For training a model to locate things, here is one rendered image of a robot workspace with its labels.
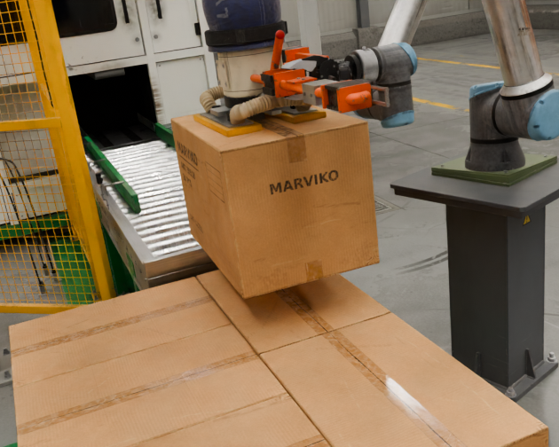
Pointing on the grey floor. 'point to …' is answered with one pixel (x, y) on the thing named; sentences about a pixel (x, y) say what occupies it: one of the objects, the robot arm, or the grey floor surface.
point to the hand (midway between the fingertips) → (287, 82)
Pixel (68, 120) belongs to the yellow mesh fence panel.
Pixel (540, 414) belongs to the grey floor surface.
